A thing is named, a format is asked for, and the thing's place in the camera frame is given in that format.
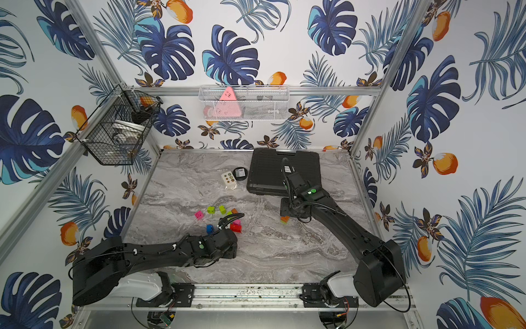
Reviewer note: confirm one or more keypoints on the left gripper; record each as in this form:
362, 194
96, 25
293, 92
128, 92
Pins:
224, 229

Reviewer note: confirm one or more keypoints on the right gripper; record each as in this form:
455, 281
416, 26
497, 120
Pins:
283, 208

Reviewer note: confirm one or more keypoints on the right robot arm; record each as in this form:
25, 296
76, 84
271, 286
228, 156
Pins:
380, 271

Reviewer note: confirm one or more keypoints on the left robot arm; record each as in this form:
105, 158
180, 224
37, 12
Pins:
97, 272

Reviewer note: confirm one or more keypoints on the red long lego brick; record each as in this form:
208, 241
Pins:
236, 227

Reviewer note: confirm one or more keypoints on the black plastic tool case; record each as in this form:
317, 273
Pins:
265, 172

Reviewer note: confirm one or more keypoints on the black round tape measure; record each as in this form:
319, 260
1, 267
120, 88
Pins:
240, 173

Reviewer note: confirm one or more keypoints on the white remote control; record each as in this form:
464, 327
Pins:
228, 178

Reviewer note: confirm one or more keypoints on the pink triangle card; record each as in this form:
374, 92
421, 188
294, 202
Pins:
227, 107

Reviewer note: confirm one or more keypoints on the aluminium front rail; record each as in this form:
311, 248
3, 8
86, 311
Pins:
253, 297

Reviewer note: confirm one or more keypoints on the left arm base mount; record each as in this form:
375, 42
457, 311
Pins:
172, 295

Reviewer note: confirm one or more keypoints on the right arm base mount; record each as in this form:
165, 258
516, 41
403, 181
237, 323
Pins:
319, 296

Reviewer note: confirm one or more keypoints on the clear wall tray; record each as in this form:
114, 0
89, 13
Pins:
258, 103

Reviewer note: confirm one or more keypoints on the black wire basket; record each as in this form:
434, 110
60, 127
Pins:
125, 120

